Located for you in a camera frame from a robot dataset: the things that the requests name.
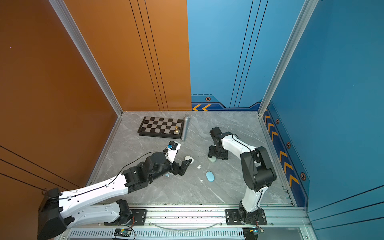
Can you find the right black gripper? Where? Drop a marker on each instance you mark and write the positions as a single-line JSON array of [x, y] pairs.
[[211, 153]]

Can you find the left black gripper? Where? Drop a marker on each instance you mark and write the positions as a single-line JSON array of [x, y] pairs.
[[176, 170]]

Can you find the mint green earbud case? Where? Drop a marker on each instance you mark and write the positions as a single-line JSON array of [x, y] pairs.
[[213, 159]]

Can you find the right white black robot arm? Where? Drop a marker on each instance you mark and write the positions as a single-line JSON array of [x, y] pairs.
[[258, 174]]

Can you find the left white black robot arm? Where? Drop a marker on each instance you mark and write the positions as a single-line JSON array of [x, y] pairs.
[[60, 211]]

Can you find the white earbud case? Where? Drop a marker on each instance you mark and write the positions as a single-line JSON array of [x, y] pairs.
[[189, 158]]

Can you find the blue earbud case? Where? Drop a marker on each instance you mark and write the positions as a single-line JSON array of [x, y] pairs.
[[210, 176]]

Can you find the black white chessboard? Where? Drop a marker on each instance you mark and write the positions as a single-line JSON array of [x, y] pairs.
[[160, 127]]

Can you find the right circuit board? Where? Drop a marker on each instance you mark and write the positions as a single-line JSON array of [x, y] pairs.
[[252, 233]]

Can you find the left green circuit board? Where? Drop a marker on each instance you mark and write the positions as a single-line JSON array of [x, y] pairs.
[[123, 234]]

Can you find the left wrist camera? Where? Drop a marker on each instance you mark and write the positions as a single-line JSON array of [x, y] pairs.
[[171, 151]]

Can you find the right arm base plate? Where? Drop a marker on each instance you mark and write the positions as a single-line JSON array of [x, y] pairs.
[[241, 217]]

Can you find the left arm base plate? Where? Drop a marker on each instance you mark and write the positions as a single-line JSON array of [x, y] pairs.
[[136, 217]]

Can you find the aluminium front rail frame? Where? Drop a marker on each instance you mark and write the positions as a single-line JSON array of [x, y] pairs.
[[185, 219]]

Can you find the right aluminium corner post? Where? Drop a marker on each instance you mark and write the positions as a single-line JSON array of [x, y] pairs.
[[294, 38]]

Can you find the aluminium corner post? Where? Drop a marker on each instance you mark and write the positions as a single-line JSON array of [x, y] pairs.
[[76, 36], [294, 38]]

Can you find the left aluminium corner post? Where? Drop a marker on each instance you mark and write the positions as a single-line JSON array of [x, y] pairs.
[[76, 36]]

